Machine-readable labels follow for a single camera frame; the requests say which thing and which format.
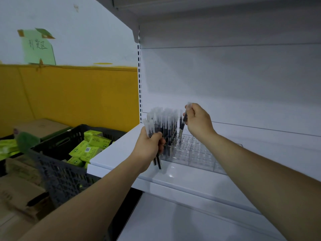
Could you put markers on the person's left hand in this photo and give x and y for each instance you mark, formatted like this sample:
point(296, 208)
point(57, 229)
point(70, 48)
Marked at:
point(146, 149)

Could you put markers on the person's right hand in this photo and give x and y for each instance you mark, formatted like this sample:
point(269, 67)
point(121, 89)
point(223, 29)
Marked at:
point(199, 122)

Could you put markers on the person's right fingers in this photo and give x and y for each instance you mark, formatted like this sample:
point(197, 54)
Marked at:
point(190, 112)

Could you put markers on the person's left fingers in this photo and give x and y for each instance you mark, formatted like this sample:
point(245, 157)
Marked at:
point(160, 144)

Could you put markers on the single black gel pen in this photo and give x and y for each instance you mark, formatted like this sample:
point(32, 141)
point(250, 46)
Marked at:
point(182, 125)

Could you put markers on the bunch of clear-capped pens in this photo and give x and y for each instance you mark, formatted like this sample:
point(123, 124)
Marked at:
point(150, 129)

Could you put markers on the person's left forearm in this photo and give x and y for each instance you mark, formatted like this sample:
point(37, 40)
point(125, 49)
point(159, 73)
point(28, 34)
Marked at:
point(85, 203)

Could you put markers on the person's right forearm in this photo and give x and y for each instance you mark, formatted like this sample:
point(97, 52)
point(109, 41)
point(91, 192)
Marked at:
point(265, 183)

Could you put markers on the group of standing black pens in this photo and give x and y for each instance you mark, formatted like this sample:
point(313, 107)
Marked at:
point(166, 125)

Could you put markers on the clear acrylic pen holder tray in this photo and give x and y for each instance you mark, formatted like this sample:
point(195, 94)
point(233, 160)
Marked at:
point(198, 155)

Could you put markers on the white metal shelf board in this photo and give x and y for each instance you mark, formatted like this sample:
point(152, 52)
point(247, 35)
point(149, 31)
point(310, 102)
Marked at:
point(180, 220)
point(200, 9)
point(190, 183)

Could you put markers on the white shelf back panel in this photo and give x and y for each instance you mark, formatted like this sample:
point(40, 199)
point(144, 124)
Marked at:
point(238, 80)

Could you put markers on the white slotted shelf upright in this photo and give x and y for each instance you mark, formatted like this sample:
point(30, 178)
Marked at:
point(139, 80)

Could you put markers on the pile of green packets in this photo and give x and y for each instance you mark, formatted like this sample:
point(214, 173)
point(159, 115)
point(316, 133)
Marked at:
point(90, 149)

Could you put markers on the black plastic crate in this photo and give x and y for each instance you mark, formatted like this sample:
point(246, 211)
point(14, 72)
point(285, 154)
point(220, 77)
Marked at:
point(60, 178)

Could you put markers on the flat brown cardboard box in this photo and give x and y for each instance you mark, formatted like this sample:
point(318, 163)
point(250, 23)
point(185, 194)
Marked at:
point(41, 127)

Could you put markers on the printed brown cardboard box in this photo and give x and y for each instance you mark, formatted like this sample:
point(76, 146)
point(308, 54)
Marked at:
point(23, 170)

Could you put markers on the large brown cardboard box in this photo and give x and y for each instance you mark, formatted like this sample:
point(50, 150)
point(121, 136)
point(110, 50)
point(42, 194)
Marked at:
point(20, 195)

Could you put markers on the green packets beside cardboard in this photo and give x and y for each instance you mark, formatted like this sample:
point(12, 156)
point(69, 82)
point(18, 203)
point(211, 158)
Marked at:
point(7, 148)

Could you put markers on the green paper wall sign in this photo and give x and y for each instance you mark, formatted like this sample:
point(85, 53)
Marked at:
point(39, 48)

